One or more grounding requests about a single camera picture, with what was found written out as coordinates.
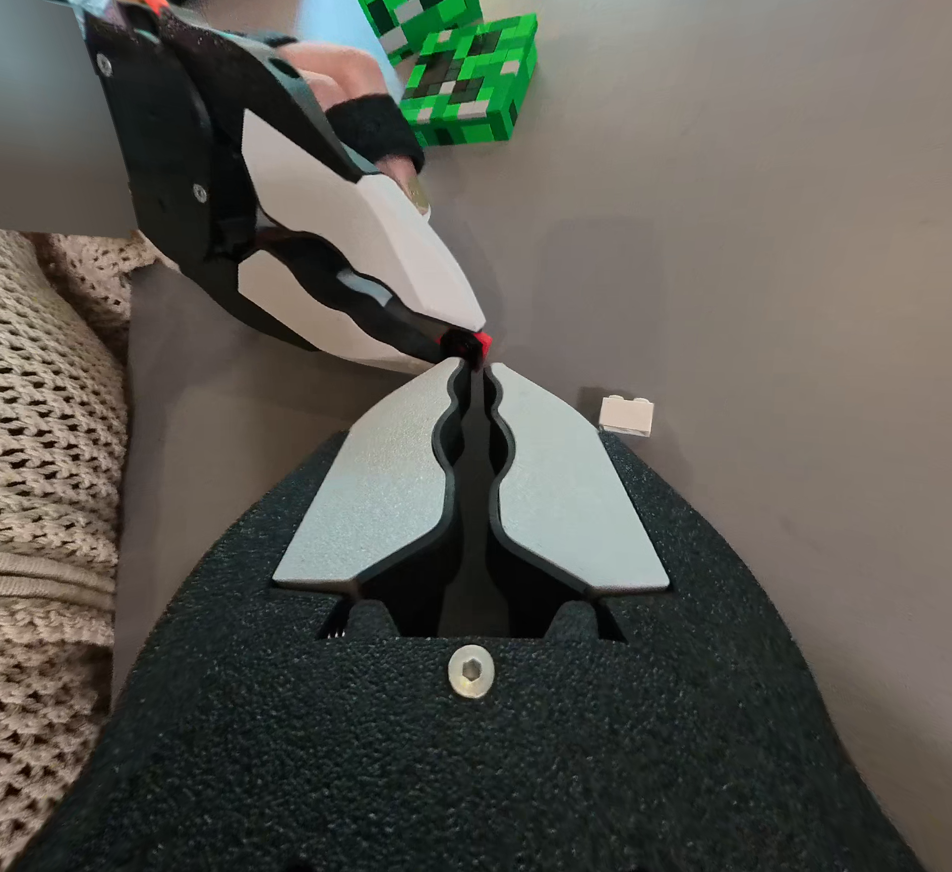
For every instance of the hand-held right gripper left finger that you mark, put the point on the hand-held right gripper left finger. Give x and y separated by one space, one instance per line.
372 500

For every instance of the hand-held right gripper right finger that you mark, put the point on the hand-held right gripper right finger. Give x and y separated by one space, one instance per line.
573 507

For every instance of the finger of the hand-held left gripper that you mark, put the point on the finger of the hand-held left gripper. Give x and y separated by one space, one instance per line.
372 232
297 307

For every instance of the red lego piece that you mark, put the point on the red lego piece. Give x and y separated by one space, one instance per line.
483 345

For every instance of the white lego brick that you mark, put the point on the white lego brick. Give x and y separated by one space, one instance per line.
627 417

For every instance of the person's left hand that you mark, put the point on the person's left hand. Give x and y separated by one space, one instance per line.
342 73

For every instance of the person's cream knit sweater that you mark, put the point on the person's cream knit sweater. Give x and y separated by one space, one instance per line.
52 478

